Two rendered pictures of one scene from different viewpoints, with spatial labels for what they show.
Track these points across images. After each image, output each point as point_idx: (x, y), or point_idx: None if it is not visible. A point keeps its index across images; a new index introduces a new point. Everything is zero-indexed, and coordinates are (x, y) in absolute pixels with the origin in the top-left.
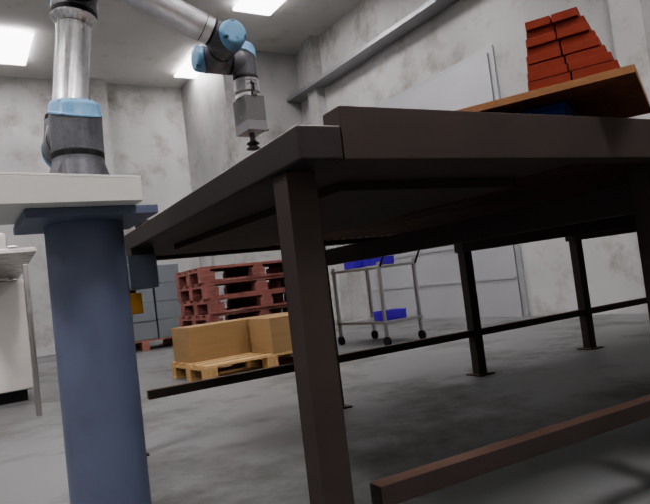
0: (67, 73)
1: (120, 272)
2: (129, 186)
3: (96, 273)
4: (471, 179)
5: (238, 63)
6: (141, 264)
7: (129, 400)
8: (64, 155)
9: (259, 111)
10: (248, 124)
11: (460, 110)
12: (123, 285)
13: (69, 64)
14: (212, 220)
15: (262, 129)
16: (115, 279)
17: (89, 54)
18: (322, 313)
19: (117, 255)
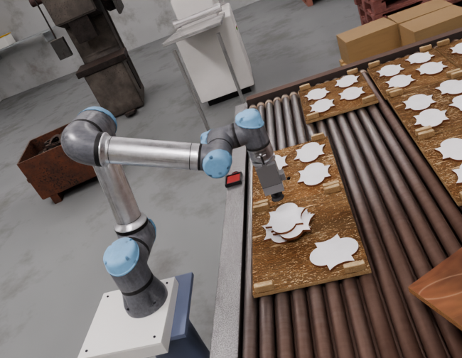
0: (112, 204)
1: (181, 346)
2: (156, 349)
3: (166, 354)
4: None
5: (243, 143)
6: None
7: None
8: (123, 295)
9: (273, 178)
10: (264, 192)
11: (448, 317)
12: (186, 349)
13: (111, 197)
14: None
15: (278, 192)
16: (179, 351)
17: (122, 177)
18: None
19: (176, 340)
